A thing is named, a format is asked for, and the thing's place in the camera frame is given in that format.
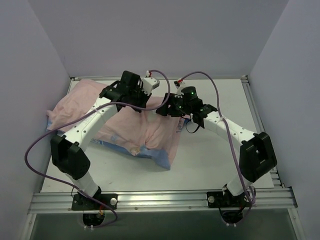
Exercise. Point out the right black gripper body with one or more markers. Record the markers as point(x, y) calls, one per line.
point(170, 106)

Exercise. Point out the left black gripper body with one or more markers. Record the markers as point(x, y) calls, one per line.
point(137, 99)

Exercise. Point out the blue pink printed pillowcase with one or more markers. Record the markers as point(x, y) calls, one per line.
point(146, 134)

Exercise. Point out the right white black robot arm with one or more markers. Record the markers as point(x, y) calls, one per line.
point(256, 152)

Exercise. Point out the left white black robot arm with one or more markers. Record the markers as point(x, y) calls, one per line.
point(68, 150)

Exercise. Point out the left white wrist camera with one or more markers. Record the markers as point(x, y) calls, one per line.
point(149, 84)

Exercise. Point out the back aluminium rail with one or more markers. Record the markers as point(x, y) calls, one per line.
point(193, 77)

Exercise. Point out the aluminium rail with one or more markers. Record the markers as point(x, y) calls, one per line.
point(160, 201)
point(193, 77)
point(259, 127)

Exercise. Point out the right side aluminium rail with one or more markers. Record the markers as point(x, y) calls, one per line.
point(259, 127)

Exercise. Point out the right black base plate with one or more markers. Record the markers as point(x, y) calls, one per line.
point(224, 199)

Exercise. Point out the front aluminium rail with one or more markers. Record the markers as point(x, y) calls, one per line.
point(160, 201)

